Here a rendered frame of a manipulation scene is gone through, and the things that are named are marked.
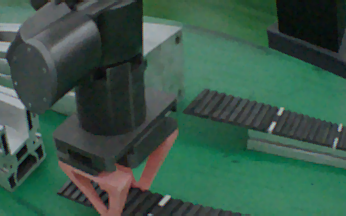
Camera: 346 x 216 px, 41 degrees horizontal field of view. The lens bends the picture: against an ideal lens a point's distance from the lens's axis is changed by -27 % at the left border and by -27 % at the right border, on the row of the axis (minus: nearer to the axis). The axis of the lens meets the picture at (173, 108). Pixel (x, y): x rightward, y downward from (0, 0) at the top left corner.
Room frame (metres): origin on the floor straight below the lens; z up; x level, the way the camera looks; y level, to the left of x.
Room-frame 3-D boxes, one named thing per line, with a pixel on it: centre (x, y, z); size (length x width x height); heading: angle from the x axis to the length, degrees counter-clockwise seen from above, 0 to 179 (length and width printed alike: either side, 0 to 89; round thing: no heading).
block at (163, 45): (0.62, 0.04, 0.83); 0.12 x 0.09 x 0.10; 151
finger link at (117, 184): (0.38, 0.05, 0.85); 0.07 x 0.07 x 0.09; 61
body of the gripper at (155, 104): (0.39, 0.05, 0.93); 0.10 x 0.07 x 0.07; 151
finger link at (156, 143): (0.40, 0.04, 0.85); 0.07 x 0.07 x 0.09; 61
